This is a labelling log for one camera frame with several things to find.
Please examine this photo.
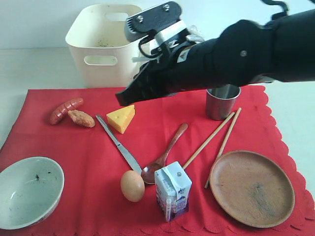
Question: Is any stainless steel cup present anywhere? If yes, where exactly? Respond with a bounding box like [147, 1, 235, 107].
[205, 85, 241, 120]

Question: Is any small milk carton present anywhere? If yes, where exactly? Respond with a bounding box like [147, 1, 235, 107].
[155, 161, 192, 222]

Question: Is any cream plastic bin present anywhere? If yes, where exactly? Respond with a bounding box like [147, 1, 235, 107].
[65, 4, 142, 88]

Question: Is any red tablecloth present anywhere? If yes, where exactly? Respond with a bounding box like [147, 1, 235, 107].
[0, 86, 315, 236]

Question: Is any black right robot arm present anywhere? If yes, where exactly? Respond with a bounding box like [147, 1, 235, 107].
[116, 0, 315, 106]

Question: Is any white ceramic bowl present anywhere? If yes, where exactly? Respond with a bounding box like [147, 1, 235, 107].
[0, 156, 64, 230]

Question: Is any red sausage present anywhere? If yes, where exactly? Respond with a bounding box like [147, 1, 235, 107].
[49, 97, 84, 125]

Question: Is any silver table knife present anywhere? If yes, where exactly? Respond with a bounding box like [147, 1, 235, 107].
[96, 115, 142, 174]

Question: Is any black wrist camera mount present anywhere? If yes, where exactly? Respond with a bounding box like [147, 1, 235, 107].
[124, 1, 186, 42]

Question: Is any white perforated basket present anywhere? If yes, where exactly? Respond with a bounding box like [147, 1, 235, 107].
[186, 25, 205, 43]

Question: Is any brown wooden plate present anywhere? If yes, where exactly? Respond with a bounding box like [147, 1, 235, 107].
[209, 150, 295, 228]

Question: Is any brown wooden spoon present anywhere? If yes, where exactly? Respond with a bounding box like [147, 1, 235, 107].
[141, 123, 188, 184]

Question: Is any yellow cheese wedge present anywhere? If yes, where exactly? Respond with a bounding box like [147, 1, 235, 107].
[106, 105, 135, 134]

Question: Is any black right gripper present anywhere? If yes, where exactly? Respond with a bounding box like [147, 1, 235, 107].
[115, 39, 226, 106]

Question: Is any brown egg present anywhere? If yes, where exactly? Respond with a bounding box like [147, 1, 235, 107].
[120, 170, 145, 203]

